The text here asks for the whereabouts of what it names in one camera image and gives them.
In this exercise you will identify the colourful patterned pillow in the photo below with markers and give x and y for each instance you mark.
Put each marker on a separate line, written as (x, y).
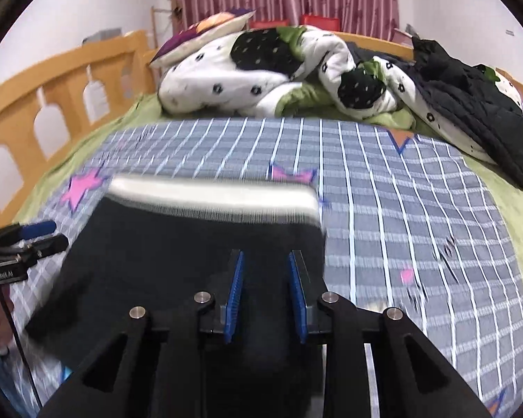
(200, 30)

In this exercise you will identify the grey checked blanket pink stars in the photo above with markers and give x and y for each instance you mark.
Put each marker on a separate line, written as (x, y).
(396, 209)

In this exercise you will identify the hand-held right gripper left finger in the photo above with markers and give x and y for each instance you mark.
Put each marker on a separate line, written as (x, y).
(235, 296)

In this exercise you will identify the green bed sheet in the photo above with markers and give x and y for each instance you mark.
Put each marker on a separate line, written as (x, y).
(518, 226)

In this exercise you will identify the black quilted jacket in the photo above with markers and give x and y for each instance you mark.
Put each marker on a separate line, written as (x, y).
(462, 96)

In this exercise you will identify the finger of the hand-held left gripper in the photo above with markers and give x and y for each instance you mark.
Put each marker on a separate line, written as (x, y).
(48, 246)
(37, 228)

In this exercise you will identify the red plastic stool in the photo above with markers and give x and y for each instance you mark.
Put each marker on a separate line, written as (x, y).
(320, 21)

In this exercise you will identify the white floral quilt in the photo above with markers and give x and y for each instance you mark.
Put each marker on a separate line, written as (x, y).
(209, 78)

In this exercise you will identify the wooden rack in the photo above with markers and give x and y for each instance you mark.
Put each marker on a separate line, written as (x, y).
(161, 19)

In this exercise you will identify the black pants with white waistband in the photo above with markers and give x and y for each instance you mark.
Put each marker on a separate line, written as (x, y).
(178, 244)

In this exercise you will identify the wooden bed frame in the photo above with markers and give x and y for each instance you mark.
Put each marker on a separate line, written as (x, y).
(69, 65)

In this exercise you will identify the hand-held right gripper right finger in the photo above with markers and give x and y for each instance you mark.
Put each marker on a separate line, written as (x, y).
(298, 296)

